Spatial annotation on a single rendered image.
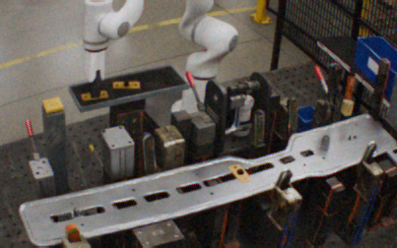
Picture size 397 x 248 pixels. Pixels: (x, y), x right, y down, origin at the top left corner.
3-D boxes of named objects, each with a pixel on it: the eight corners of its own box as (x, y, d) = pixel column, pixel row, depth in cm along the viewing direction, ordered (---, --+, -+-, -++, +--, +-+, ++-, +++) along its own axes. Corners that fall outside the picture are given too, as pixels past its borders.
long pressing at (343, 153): (36, 255, 150) (35, 252, 149) (16, 205, 166) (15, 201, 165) (400, 147, 208) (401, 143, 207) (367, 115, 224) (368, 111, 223)
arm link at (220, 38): (198, 61, 245) (205, 9, 231) (237, 80, 236) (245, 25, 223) (178, 72, 236) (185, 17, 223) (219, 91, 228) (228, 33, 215)
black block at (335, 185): (313, 257, 199) (336, 197, 182) (298, 239, 207) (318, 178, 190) (330, 249, 202) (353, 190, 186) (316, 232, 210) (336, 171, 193)
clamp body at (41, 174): (46, 259, 186) (32, 181, 165) (37, 237, 194) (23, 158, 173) (71, 255, 190) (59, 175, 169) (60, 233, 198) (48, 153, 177)
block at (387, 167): (366, 234, 208) (388, 179, 192) (353, 218, 216) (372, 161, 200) (382, 226, 212) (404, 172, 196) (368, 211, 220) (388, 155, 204)
